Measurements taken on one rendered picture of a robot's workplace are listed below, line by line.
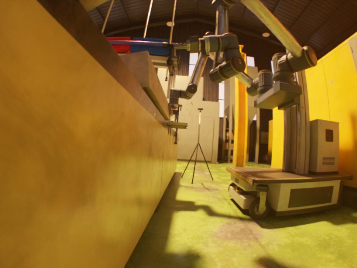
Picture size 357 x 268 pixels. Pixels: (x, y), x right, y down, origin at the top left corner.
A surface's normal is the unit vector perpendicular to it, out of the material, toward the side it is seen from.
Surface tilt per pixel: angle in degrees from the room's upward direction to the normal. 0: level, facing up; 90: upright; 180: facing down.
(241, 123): 90
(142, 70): 90
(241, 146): 90
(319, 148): 90
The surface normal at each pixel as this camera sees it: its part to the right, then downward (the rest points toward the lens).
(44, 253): 1.00, 0.07
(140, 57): -0.04, -0.08
